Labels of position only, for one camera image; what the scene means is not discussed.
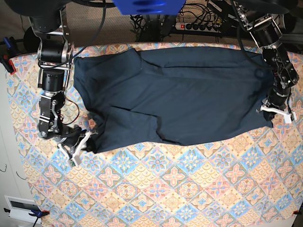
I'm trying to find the patterned colourful tablecloth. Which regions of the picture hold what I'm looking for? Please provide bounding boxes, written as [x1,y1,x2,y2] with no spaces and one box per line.
[5,54,303,227]

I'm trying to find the red black clamp upper left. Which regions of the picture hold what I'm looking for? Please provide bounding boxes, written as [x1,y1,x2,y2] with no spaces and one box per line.
[0,36,17,75]

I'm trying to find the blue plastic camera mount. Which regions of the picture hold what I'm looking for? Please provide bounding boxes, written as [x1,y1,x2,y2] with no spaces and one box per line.
[113,0,186,15]

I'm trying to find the white power strip red switch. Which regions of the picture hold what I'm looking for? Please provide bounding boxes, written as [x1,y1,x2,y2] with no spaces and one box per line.
[174,22,219,32]

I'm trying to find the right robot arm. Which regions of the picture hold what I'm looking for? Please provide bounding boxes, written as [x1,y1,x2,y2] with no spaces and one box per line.
[6,0,96,155]

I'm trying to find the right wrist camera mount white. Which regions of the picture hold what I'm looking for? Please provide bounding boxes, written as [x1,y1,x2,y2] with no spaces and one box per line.
[57,131,96,168]

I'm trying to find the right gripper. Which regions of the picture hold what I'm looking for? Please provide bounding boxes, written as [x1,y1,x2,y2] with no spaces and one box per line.
[56,126,98,153]

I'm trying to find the dark navy t-shirt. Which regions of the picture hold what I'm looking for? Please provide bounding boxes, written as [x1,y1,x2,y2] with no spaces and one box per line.
[74,47,274,153]

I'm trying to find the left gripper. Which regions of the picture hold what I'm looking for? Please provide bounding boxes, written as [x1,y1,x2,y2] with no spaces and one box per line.
[263,88,290,122]

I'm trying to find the blue clamp lower left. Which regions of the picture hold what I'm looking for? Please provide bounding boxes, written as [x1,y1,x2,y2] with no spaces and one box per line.
[3,207,50,225]

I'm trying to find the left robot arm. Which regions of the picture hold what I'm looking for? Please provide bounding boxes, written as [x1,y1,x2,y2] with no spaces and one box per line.
[231,0,299,123]

